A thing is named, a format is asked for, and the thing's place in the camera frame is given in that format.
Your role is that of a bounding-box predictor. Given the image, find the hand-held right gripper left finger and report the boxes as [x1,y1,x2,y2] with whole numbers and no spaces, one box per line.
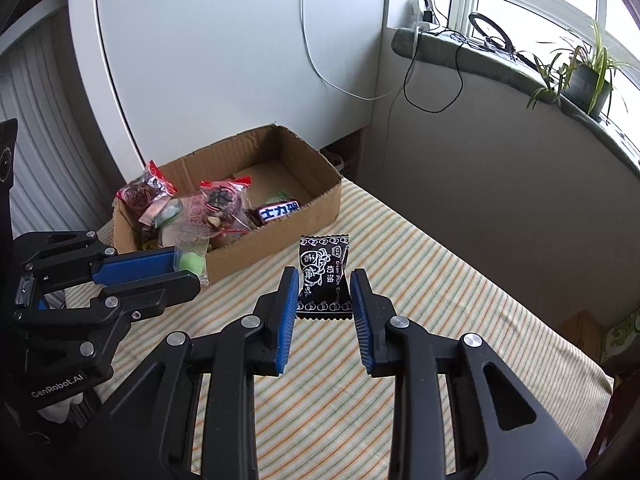
[75,266,301,480]

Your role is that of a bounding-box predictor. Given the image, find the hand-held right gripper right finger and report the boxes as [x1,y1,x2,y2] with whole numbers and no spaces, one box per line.
[349,268,588,480]

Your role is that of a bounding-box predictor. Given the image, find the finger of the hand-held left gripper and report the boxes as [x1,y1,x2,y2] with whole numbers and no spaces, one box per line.
[20,230,180,292]
[12,273,202,362]

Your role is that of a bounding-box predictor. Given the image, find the black white candy packet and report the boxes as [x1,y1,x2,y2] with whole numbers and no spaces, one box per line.
[295,234,353,320]

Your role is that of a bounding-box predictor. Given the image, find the green candy clear wrapper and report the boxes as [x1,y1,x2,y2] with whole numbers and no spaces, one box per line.
[175,225,211,288]

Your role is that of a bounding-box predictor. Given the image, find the green white snack packet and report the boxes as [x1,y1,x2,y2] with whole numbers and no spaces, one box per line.
[152,200,184,229]

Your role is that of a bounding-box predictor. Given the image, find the dark cake packet red ends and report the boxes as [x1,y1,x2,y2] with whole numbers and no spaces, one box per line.
[116,160,178,224]

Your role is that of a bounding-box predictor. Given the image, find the brown chocolate bar wrapper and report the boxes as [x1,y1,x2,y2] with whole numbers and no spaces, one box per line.
[250,200,304,229]

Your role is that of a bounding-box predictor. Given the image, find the nut cake clear packet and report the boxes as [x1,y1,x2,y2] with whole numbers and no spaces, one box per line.
[197,180,257,242]

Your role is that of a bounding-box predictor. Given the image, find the brown cardboard box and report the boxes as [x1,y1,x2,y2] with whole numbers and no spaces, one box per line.
[112,124,343,288]

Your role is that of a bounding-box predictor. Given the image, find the striped tablecloth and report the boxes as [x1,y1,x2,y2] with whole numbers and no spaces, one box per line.
[65,177,615,480]

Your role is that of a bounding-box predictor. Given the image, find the white plastic basket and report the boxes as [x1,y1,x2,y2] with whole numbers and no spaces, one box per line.
[321,146,362,180]

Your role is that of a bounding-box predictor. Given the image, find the white slatted door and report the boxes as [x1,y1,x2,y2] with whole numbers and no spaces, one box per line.
[0,20,117,241]

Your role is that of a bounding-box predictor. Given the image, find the white wardrobe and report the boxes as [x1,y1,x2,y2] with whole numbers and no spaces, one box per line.
[67,0,392,177]

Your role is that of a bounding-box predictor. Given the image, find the brown wooden stool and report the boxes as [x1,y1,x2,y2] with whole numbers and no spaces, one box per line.
[559,311,607,362]

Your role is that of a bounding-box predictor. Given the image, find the green patterned bag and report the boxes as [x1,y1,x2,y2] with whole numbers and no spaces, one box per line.
[602,309,640,362]

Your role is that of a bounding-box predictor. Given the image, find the grey stone windowsill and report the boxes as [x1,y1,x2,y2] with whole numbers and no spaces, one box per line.
[391,27,640,177]

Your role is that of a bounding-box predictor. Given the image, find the white power strip with chargers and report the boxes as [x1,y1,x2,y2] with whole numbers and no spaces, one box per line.
[410,0,440,32]

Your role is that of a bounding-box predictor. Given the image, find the potted spider plant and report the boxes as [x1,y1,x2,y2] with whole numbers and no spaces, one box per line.
[525,19,635,122]

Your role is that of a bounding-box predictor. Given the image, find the white cable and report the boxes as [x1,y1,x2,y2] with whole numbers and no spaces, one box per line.
[297,0,420,102]

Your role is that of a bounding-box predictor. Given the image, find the black cable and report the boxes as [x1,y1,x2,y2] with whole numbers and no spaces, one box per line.
[403,35,467,114]

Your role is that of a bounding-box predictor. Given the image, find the black ring light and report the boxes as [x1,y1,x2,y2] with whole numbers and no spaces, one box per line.
[467,11,541,68]

